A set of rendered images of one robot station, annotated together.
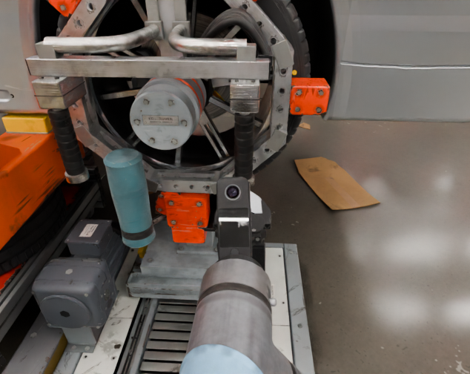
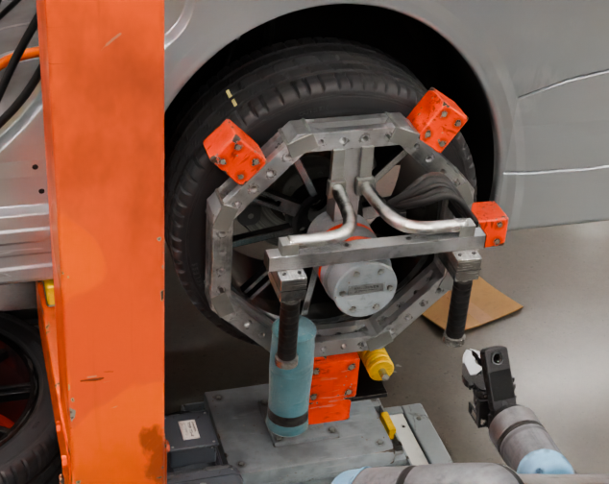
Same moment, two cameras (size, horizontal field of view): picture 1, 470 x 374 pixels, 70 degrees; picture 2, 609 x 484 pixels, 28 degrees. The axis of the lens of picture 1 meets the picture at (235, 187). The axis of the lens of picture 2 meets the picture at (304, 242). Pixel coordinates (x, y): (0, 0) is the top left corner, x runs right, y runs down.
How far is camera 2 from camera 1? 179 cm
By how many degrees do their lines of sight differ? 18
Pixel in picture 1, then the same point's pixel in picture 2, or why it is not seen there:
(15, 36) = not seen: hidden behind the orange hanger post
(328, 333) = not seen: outside the picture
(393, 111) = (562, 216)
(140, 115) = (347, 286)
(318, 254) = (451, 414)
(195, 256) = (304, 446)
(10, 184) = not seen: hidden behind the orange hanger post
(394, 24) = (558, 132)
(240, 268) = (523, 411)
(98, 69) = (335, 258)
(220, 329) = (535, 443)
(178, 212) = (322, 382)
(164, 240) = (240, 431)
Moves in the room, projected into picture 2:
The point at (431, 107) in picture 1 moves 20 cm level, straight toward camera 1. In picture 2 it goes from (602, 206) to (602, 253)
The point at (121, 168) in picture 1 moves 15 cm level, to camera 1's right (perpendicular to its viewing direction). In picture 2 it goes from (304, 342) to (375, 330)
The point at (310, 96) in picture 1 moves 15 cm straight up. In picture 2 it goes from (488, 229) to (499, 166)
